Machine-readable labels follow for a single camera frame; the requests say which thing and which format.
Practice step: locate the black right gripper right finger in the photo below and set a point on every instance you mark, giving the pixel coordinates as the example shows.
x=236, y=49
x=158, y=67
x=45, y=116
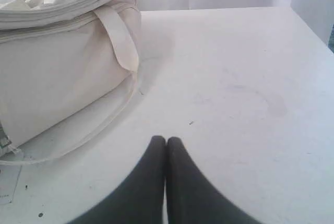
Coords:
x=190, y=197

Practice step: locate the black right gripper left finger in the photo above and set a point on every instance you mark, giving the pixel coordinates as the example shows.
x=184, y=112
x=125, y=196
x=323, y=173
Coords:
x=139, y=198

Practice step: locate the cream canvas duffel bag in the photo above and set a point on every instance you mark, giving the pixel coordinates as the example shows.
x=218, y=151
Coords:
x=59, y=56

